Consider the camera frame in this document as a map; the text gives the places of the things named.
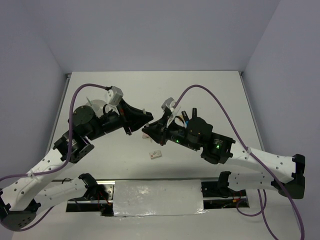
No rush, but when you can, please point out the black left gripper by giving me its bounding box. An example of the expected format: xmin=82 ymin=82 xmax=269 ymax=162
xmin=86 ymin=97 xmax=153 ymax=141

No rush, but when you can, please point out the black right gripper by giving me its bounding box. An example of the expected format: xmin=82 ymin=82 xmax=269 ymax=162
xmin=141 ymin=113 xmax=200 ymax=151

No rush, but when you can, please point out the yellow clear pen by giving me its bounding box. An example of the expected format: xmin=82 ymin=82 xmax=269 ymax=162
xmin=142 ymin=108 xmax=150 ymax=127

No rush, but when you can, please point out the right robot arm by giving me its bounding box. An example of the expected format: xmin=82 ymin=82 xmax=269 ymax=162
xmin=142 ymin=116 xmax=306 ymax=200

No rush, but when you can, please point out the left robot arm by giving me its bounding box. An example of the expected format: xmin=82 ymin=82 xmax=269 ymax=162
xmin=0 ymin=100 xmax=153 ymax=232

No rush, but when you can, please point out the white staple box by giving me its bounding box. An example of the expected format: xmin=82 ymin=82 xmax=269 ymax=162
xmin=149 ymin=150 xmax=162 ymax=160

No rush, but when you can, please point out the blue capped black highlighter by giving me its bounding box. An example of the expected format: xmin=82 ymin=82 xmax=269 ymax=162
xmin=181 ymin=111 xmax=190 ymax=126

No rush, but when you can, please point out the white round container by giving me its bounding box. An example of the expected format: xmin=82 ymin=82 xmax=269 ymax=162
xmin=85 ymin=99 xmax=110 ymax=118

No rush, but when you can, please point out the pink capped black highlighter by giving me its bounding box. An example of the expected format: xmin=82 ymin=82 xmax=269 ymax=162
xmin=192 ymin=107 xmax=198 ymax=119

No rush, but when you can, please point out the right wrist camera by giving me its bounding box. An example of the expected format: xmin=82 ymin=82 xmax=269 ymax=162
xmin=161 ymin=97 xmax=181 ymax=128

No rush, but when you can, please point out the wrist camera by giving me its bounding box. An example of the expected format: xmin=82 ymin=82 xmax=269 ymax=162
xmin=161 ymin=97 xmax=181 ymax=128
xmin=104 ymin=86 xmax=124 ymax=108

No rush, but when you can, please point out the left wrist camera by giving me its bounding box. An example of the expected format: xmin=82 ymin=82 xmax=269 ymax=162
xmin=104 ymin=86 xmax=124 ymax=108

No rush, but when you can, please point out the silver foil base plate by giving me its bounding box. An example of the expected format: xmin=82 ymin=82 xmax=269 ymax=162
xmin=113 ymin=179 xmax=205 ymax=217

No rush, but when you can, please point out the black mounting rail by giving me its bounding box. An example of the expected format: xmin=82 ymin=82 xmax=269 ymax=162
xmin=66 ymin=180 xmax=249 ymax=217

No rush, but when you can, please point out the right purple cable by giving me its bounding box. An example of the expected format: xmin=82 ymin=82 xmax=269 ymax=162
xmin=172 ymin=84 xmax=306 ymax=240

